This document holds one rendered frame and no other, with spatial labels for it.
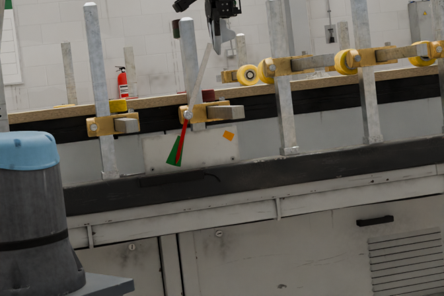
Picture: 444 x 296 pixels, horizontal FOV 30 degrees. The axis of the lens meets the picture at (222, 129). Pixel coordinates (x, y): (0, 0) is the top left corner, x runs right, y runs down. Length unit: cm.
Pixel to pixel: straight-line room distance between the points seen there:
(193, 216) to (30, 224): 94
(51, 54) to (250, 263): 695
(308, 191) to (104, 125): 60
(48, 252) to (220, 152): 93
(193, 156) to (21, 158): 91
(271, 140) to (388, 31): 794
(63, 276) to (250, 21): 845
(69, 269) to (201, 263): 115
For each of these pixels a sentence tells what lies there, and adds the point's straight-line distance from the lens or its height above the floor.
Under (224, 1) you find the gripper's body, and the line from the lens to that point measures 217.
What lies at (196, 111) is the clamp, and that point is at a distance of 222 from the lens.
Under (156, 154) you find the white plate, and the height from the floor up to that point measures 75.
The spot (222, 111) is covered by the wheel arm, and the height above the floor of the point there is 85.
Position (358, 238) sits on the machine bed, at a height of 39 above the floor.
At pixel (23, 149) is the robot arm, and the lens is 138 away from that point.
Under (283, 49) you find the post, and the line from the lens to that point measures 229.
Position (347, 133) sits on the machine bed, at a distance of 258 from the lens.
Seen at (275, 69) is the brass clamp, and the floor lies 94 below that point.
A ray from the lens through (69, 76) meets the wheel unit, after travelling 328.
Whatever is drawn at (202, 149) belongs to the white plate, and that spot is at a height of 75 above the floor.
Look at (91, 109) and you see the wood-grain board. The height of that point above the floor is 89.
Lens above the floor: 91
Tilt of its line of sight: 3 degrees down
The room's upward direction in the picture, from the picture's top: 6 degrees counter-clockwise
